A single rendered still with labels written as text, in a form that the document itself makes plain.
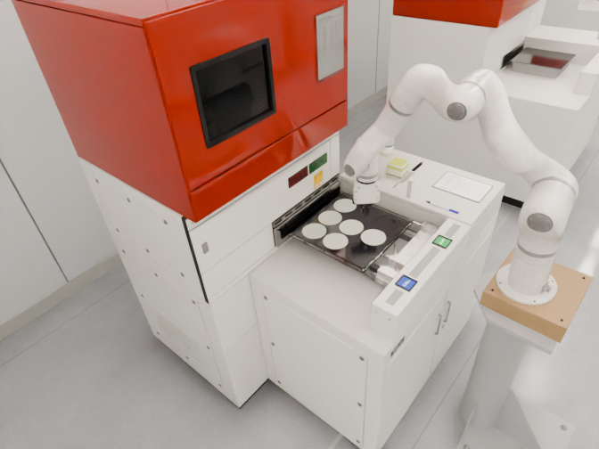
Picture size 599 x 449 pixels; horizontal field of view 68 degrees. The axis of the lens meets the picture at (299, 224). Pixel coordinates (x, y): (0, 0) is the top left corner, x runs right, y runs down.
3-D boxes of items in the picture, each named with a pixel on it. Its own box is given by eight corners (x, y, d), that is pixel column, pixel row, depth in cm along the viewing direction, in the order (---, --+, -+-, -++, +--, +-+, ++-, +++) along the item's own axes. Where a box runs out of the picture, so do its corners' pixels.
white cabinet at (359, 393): (269, 387, 226) (247, 275, 176) (373, 279, 282) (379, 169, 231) (375, 470, 192) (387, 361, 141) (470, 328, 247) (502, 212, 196)
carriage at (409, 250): (375, 282, 163) (375, 276, 161) (422, 231, 184) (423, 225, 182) (394, 291, 159) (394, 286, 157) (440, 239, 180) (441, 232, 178)
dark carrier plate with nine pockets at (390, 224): (292, 233, 181) (292, 232, 181) (341, 194, 201) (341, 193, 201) (362, 269, 163) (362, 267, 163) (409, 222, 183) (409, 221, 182)
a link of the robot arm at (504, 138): (538, 231, 132) (552, 201, 141) (578, 218, 122) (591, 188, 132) (438, 99, 126) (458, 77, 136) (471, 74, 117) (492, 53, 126)
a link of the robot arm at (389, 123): (393, 126, 133) (353, 185, 157) (420, 108, 142) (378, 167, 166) (372, 107, 134) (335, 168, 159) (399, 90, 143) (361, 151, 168)
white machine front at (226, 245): (205, 301, 165) (181, 217, 140) (335, 199, 212) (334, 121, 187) (210, 306, 164) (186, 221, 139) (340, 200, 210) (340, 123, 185)
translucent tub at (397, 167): (385, 176, 198) (386, 163, 194) (393, 168, 202) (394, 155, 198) (400, 181, 194) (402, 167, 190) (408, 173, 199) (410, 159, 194)
